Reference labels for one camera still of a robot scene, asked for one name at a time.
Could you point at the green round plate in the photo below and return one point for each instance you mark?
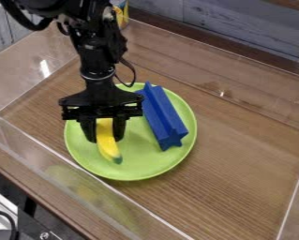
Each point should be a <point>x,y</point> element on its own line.
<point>144,160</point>

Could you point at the yellow toy banana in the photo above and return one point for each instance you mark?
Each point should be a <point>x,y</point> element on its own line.
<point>105,142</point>

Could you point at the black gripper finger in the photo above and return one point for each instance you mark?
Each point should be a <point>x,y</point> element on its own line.
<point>88,126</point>
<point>119,124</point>

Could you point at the clear acrylic tray walls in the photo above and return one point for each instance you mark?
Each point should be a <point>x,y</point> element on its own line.
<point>232,191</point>

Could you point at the blue star-shaped block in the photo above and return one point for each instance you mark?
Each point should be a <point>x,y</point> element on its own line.
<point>165,123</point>

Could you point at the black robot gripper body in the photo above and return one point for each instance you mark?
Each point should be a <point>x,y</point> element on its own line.
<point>101,100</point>

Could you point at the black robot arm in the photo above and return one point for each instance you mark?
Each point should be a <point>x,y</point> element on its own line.
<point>89,23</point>

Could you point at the yellow labelled tin can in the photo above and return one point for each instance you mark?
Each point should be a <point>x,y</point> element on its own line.
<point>121,9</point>

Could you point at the black metal bracket with bolt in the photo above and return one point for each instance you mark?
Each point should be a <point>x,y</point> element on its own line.
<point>30,229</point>

